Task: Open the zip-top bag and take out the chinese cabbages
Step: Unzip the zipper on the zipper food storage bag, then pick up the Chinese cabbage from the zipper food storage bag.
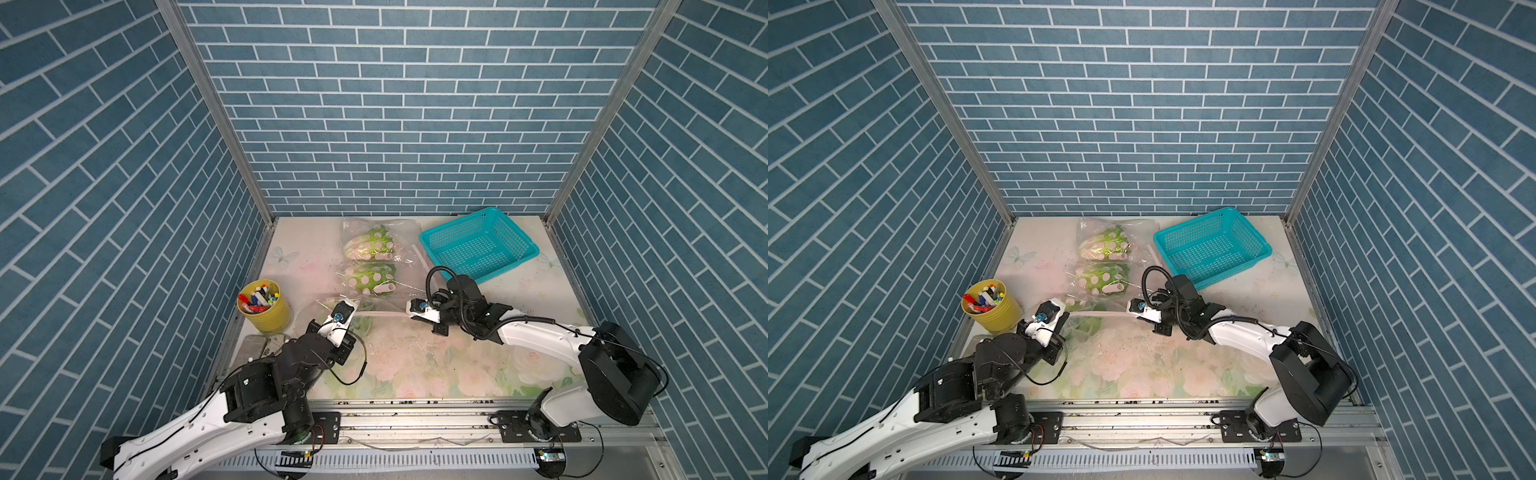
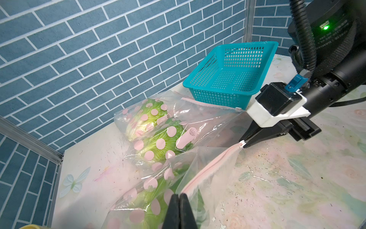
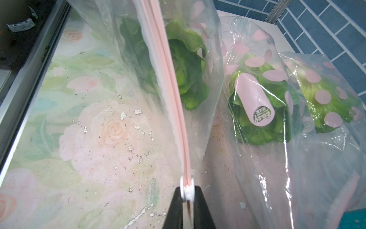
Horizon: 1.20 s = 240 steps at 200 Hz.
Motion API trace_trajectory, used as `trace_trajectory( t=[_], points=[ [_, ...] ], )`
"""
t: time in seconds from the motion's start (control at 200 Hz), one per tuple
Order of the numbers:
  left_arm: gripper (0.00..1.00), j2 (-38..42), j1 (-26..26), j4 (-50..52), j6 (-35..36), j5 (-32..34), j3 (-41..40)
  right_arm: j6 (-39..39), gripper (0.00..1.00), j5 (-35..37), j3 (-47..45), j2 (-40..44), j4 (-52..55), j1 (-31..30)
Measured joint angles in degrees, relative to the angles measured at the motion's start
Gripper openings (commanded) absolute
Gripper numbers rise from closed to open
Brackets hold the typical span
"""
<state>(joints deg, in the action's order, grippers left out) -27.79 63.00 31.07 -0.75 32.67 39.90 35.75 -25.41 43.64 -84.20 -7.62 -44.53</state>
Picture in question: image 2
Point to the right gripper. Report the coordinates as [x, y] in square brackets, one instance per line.
[299, 128]

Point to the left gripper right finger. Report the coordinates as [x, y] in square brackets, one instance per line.
[187, 220]

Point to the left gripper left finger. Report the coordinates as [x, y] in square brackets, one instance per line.
[172, 218]

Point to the zip-top bag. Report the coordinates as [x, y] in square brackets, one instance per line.
[203, 131]
[201, 173]
[178, 106]

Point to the chinese cabbage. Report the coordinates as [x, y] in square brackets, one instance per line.
[142, 118]
[145, 206]
[155, 147]

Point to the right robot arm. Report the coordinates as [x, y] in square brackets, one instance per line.
[329, 55]

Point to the teal plastic basket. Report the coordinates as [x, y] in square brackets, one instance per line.
[231, 74]

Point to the yellow pen cup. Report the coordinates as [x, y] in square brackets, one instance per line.
[32, 226]

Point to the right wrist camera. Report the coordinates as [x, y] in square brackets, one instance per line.
[275, 104]

